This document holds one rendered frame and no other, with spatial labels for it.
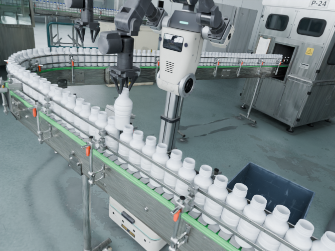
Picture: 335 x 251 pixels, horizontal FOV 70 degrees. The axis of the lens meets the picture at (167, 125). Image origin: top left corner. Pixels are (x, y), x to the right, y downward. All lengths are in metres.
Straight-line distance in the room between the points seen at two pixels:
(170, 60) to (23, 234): 1.62
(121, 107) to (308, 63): 3.66
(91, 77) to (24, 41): 3.80
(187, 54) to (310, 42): 3.09
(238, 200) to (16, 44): 5.77
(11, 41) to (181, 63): 4.99
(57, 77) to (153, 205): 1.74
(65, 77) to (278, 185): 1.95
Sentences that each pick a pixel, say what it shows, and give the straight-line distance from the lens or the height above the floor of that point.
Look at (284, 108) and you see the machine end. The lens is 4.50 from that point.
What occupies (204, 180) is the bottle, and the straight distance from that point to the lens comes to 0.78.
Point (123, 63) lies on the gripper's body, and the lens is 0.89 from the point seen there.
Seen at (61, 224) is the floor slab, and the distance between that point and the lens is 2.17.
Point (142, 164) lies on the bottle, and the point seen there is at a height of 1.06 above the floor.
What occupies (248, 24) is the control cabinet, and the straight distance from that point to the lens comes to 7.83.
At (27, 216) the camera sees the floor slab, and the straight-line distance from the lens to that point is 2.30.
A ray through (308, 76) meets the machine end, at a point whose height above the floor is 0.95.
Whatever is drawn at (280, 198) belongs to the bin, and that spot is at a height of 0.84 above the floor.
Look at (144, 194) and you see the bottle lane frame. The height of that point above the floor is 0.97.
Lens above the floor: 1.60
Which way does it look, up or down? 26 degrees down
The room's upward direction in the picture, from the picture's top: 8 degrees clockwise
